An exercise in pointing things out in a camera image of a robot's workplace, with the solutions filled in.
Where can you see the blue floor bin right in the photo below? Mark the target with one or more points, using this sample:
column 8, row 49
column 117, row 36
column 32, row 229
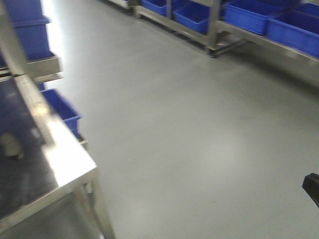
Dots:
column 56, row 115

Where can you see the dark object at edge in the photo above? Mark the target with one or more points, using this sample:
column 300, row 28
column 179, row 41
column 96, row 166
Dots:
column 311, row 186

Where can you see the blue plastic bin right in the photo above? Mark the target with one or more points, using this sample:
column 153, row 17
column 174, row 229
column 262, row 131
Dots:
column 31, row 27

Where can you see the dark brake pad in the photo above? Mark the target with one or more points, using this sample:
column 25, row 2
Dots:
column 11, row 146

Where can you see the stainless steel rack frame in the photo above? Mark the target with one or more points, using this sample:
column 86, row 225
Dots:
column 50, row 173

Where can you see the background shelf with bins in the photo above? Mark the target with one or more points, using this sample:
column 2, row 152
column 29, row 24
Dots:
column 287, row 26

